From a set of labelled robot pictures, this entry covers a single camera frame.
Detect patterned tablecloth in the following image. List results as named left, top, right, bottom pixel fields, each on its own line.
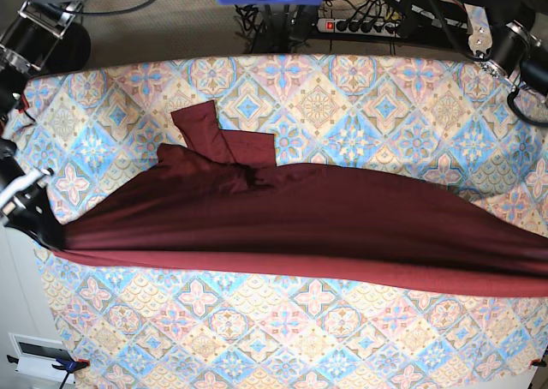
left=7, top=56, right=547, bottom=388

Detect blue clamp lower left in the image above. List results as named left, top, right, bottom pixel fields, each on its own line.
left=6, top=355, right=90, bottom=388

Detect orange clamp right edge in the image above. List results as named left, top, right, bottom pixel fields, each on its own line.
left=530, top=359, right=547, bottom=368

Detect white floor vent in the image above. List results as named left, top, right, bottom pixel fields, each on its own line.
left=8, top=332, right=71, bottom=383

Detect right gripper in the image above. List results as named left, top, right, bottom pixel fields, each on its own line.
left=1, top=168, right=65, bottom=250

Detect black round stool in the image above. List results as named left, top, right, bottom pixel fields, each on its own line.
left=45, top=23, right=91, bottom=74

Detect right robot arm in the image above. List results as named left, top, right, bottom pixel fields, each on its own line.
left=1, top=0, right=86, bottom=250

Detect maroon t-shirt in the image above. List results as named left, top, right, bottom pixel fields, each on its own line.
left=57, top=101, right=547, bottom=297

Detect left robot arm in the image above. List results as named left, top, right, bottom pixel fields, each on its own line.
left=427, top=0, right=547, bottom=129

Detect white power strip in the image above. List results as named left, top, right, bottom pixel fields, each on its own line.
left=316, top=18, right=399, bottom=38

